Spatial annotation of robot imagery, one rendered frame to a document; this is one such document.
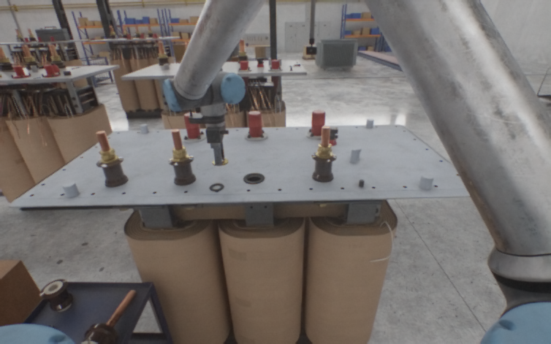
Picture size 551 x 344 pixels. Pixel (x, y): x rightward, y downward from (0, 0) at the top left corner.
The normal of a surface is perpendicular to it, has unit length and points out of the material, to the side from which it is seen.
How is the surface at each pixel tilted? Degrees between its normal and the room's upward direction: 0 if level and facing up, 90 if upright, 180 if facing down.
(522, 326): 5
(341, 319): 90
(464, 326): 0
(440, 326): 0
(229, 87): 90
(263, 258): 90
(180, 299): 90
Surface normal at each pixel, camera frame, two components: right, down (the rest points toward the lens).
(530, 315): -0.09, -0.85
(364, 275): 0.01, 0.47
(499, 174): -0.73, 0.25
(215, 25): -0.45, 0.78
